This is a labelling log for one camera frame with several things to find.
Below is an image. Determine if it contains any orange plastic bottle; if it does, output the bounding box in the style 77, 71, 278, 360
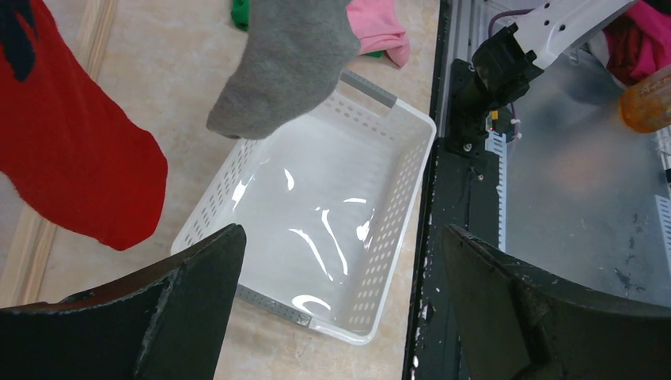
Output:
619, 65, 670, 134

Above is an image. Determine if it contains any white perforated plastic basket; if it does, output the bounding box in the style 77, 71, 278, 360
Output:
171, 70, 436, 346

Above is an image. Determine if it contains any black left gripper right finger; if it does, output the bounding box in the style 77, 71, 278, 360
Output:
443, 225, 670, 379

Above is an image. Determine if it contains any aluminium rail frame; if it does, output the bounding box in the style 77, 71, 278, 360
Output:
432, 1, 487, 137

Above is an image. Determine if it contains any white slotted cable duct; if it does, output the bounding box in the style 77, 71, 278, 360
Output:
485, 131, 508, 252

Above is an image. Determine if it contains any wooden drying rack frame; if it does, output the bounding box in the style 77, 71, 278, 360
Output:
1, 0, 118, 308

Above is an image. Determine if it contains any pink cloth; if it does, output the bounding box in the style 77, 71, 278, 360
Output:
347, 0, 411, 68

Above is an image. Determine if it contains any green cloth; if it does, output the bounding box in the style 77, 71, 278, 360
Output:
230, 0, 250, 32

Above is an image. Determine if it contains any red and pink clothes pile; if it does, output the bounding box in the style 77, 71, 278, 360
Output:
603, 1, 670, 87

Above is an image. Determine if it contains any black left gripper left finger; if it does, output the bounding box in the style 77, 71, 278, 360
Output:
1, 224, 246, 379

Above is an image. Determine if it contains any red sock with cat face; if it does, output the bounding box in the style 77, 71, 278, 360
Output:
1, 1, 168, 251

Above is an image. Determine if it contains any grey sock with black stripes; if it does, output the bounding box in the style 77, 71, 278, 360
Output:
206, 0, 360, 139

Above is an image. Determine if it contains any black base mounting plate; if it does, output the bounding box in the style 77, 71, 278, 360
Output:
400, 57, 507, 380

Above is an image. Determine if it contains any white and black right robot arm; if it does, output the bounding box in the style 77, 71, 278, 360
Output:
446, 1, 633, 157

